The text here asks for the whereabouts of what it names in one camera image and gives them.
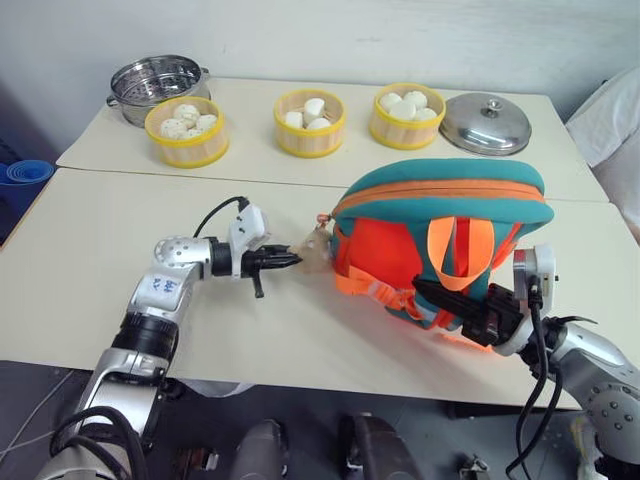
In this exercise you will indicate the stainless steel steamer pot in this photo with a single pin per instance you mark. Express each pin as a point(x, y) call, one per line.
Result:
point(150, 82)

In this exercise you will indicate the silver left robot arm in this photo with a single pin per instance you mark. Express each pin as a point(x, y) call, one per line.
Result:
point(150, 360)

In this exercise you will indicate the bamboo steamer with speckled buns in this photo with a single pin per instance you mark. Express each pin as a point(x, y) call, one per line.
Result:
point(192, 147)

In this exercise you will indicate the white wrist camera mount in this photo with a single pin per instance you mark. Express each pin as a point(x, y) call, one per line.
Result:
point(248, 222)
point(542, 272)

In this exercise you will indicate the plain white steamed bun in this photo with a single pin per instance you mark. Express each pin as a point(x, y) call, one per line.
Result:
point(319, 124)
point(391, 100)
point(294, 119)
point(426, 115)
point(314, 107)
point(415, 98)
point(402, 111)

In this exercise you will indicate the white cloth under table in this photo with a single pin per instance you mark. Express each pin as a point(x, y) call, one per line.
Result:
point(220, 388)

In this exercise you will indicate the orange and teal backpack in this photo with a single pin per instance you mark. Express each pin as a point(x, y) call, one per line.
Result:
point(400, 235)

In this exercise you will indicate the white fabric bag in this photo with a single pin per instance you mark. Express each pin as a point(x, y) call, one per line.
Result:
point(610, 120)

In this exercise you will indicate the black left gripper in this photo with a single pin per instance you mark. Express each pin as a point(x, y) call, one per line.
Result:
point(252, 261)

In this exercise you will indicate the bamboo steamer with four buns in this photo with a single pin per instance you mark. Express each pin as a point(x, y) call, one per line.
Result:
point(400, 132)

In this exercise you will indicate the tan zipper pull charm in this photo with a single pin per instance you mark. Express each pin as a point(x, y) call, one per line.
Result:
point(314, 252)

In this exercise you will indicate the dark rounded shape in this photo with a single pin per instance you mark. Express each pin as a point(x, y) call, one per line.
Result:
point(260, 450)

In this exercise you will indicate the speckled white steamed bun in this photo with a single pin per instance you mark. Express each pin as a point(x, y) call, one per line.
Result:
point(196, 133)
point(186, 114)
point(172, 129)
point(207, 122)

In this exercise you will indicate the stainless steel pot lid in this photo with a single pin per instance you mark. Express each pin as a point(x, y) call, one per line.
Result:
point(485, 125)

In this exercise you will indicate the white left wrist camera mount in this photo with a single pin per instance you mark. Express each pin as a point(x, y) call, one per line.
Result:
point(248, 222)

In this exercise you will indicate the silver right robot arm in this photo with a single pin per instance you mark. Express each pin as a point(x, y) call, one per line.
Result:
point(595, 370)

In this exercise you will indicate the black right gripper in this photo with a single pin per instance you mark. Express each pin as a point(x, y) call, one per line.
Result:
point(495, 317)

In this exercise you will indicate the bamboo steamer with three buns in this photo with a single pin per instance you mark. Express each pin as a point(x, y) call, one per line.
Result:
point(312, 140)

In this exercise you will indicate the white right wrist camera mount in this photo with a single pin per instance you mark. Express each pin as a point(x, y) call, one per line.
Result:
point(542, 272)

